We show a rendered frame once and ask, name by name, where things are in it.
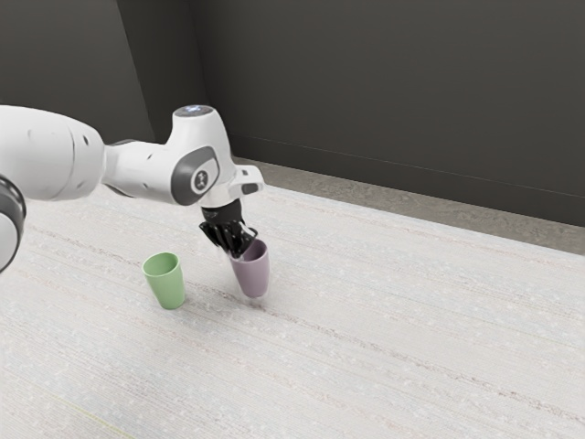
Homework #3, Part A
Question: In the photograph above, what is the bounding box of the purple cup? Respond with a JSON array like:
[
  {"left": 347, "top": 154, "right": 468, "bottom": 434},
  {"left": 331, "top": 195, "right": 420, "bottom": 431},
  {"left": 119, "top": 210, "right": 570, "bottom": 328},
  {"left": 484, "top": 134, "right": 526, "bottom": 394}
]
[{"left": 229, "top": 238, "right": 271, "bottom": 299}]

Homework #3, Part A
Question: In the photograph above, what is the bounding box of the green cup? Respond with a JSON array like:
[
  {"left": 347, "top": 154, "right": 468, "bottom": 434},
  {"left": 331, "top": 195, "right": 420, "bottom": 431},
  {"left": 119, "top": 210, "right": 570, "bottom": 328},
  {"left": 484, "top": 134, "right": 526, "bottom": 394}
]
[{"left": 142, "top": 252, "right": 187, "bottom": 311}]

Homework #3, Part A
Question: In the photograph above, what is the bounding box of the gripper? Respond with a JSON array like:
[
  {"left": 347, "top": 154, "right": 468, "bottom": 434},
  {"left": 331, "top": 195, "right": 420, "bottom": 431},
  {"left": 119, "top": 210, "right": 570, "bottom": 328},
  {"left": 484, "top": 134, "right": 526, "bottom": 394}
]
[{"left": 197, "top": 200, "right": 260, "bottom": 259}]

